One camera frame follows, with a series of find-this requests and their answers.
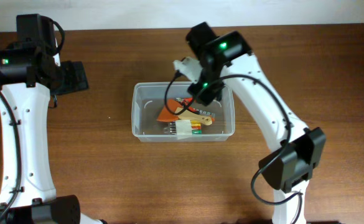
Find orange screwdriver bit holder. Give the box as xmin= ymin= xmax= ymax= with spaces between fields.
xmin=198 ymin=110 xmax=215 ymax=123

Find red handled pliers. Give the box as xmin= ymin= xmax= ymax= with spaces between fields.
xmin=175 ymin=98 xmax=199 ymax=114

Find orange scraper with wooden handle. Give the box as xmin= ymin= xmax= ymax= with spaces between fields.
xmin=157 ymin=100 xmax=213 ymax=126

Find clear plastic container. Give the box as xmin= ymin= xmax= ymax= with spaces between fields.
xmin=131 ymin=82 xmax=235 ymax=142

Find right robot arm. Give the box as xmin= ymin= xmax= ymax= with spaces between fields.
xmin=180 ymin=22 xmax=326 ymax=223

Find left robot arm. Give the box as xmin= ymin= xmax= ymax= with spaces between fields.
xmin=0 ymin=14 xmax=94 ymax=224

